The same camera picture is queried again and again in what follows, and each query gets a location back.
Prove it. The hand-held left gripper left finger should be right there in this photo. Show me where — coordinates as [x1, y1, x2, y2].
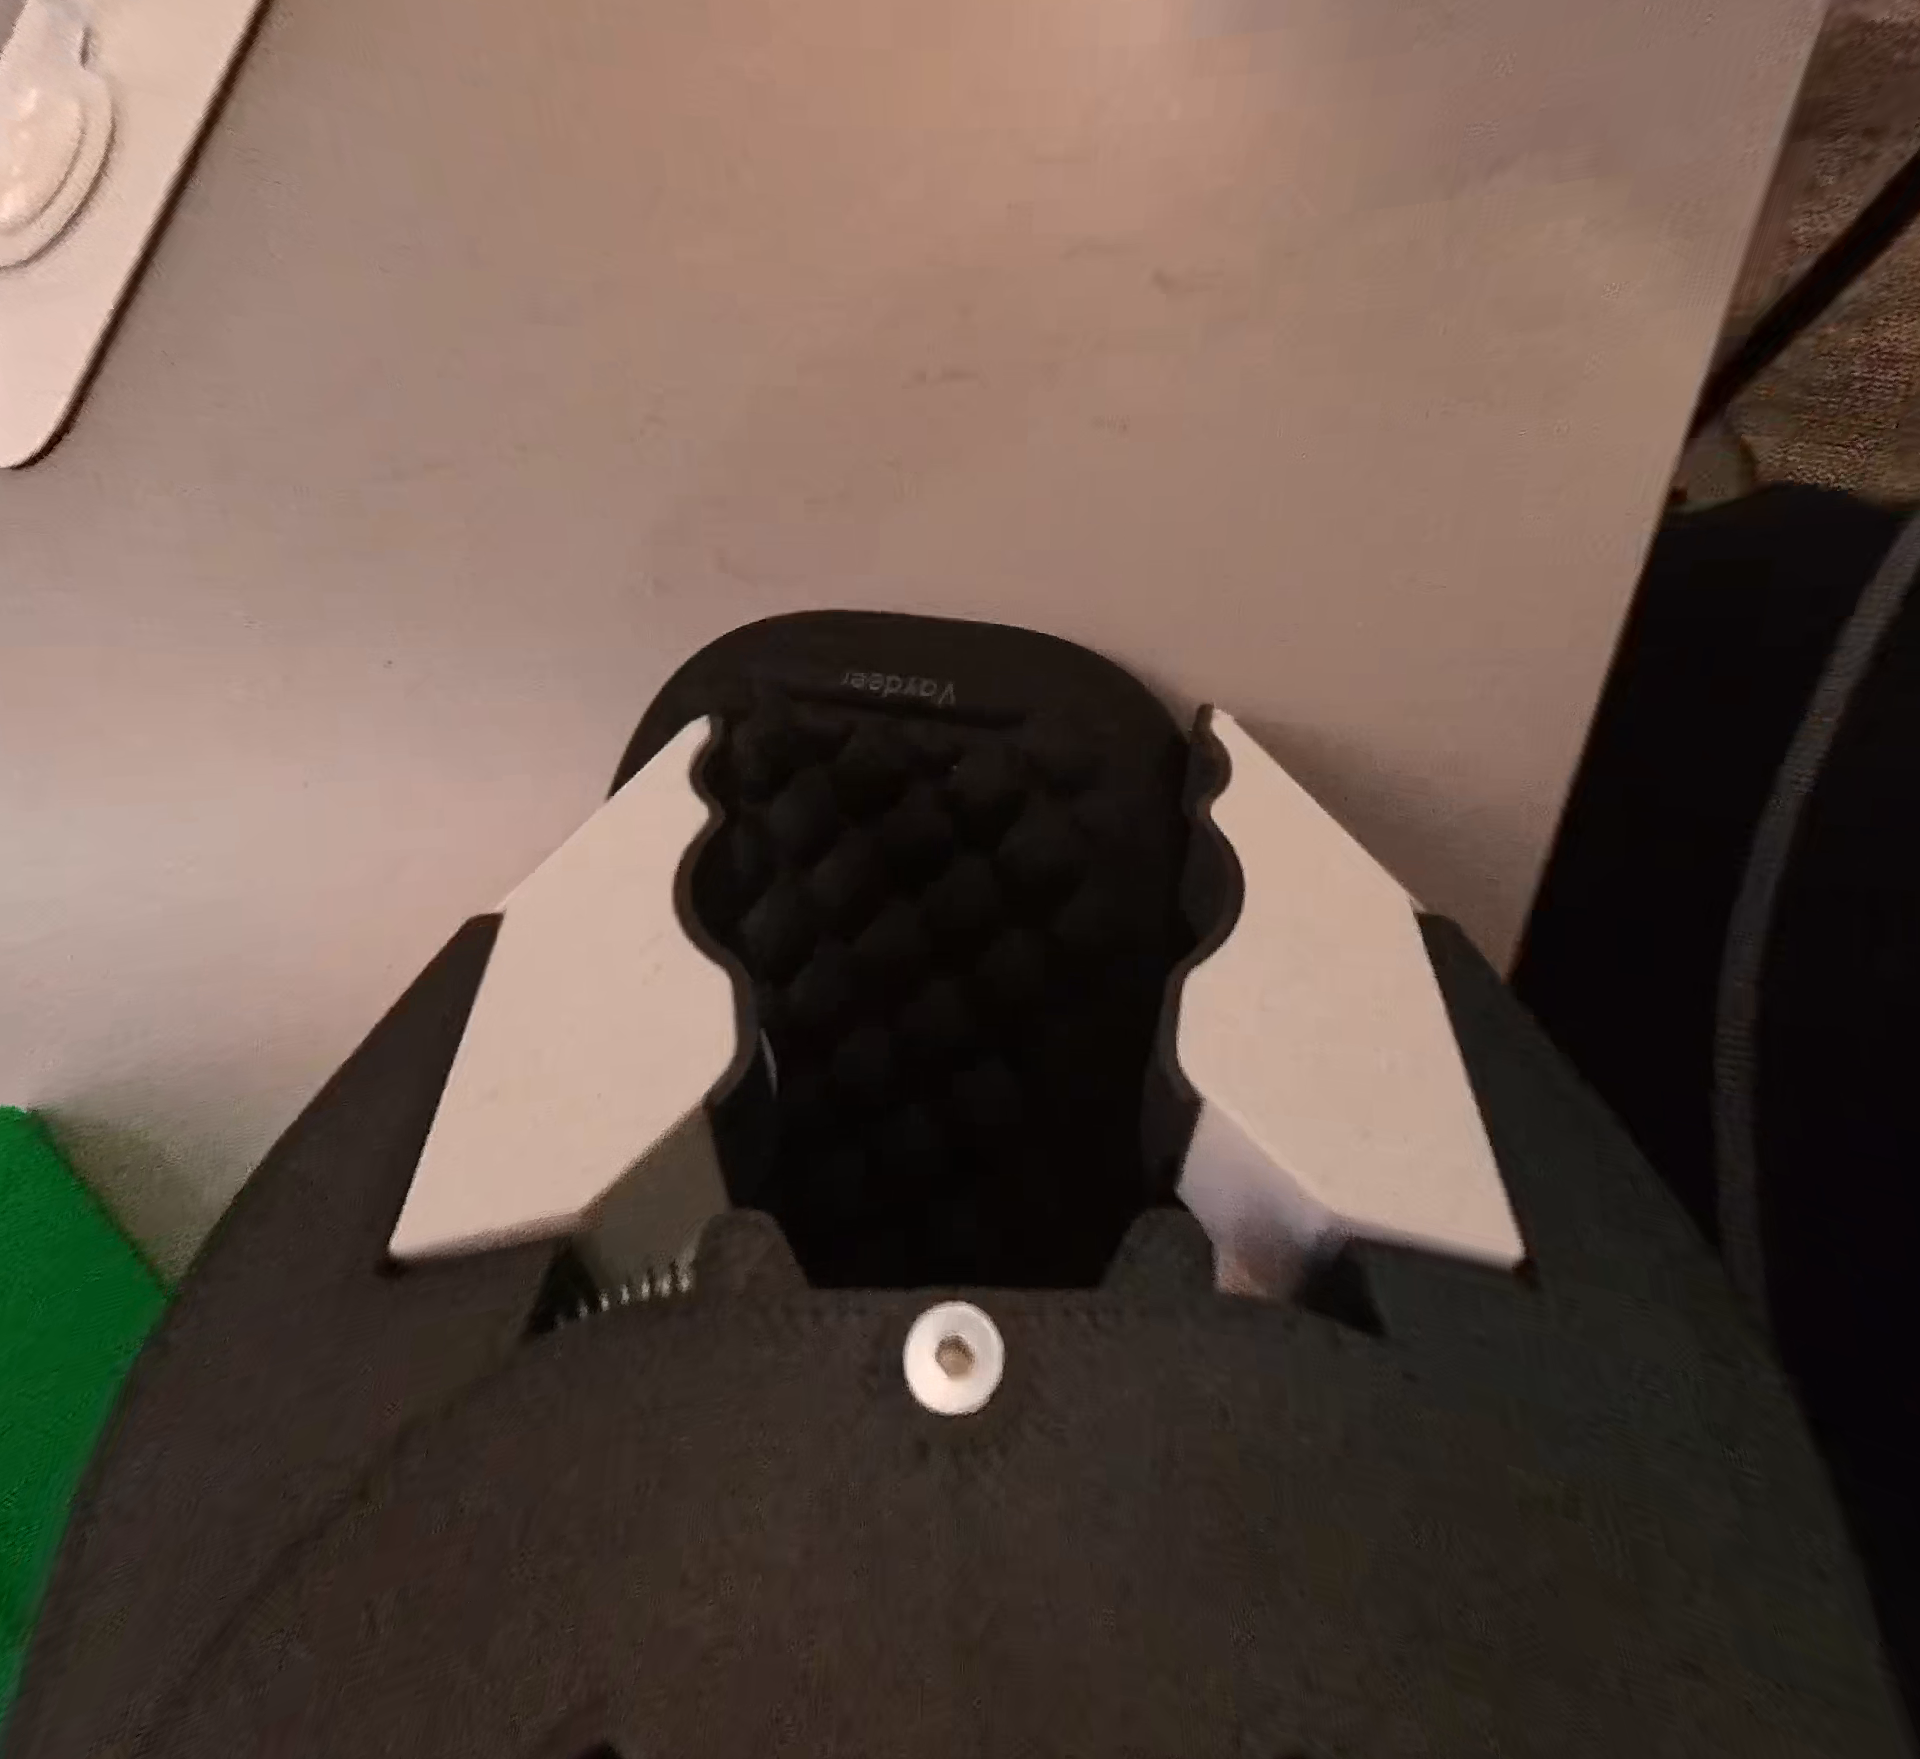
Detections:
[386, 716, 769, 1266]

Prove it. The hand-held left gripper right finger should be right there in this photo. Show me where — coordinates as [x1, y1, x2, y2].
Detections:
[1171, 704, 1530, 1304]

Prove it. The black quilted wrist rest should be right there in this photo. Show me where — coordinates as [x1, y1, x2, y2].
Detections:
[607, 608, 1248, 1288]

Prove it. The green plastic bin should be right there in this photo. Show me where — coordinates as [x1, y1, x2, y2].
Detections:
[0, 1106, 170, 1664]

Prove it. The white lamp stand with base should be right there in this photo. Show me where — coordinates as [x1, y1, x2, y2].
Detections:
[0, 0, 281, 473]

